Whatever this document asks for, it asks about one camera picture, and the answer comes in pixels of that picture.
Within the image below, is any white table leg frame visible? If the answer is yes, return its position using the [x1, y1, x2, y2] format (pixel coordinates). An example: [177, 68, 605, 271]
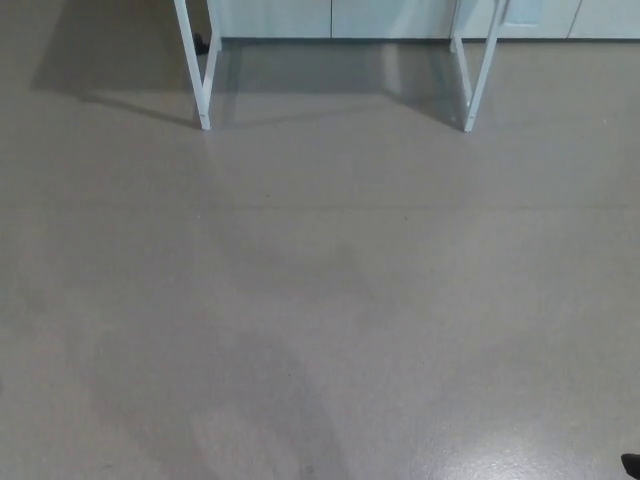
[173, 0, 224, 132]
[448, 0, 512, 134]

